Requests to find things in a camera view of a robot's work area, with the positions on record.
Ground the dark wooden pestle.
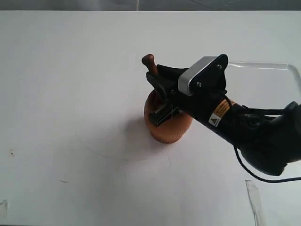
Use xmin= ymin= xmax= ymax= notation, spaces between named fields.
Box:
xmin=142 ymin=54 xmax=158 ymax=75

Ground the clear tape piece left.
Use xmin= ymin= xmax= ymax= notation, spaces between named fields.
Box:
xmin=0 ymin=200 xmax=8 ymax=218

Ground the white rectangular tray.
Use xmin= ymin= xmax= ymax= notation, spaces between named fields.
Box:
xmin=228 ymin=62 xmax=301 ymax=92

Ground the wooden mortar cup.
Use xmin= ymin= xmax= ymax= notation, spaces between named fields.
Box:
xmin=144 ymin=90 xmax=193 ymax=144

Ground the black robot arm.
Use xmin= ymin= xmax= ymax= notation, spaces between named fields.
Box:
xmin=142 ymin=54 xmax=301 ymax=183

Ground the black cable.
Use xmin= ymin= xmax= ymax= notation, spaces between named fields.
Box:
xmin=221 ymin=90 xmax=301 ymax=183

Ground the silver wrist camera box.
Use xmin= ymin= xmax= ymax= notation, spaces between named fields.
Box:
xmin=178 ymin=54 xmax=229 ymax=96

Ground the clear tape strip right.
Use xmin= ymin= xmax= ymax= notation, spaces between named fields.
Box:
xmin=245 ymin=180 xmax=265 ymax=226

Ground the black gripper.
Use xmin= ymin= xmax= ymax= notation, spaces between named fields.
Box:
xmin=146 ymin=65 xmax=234 ymax=137

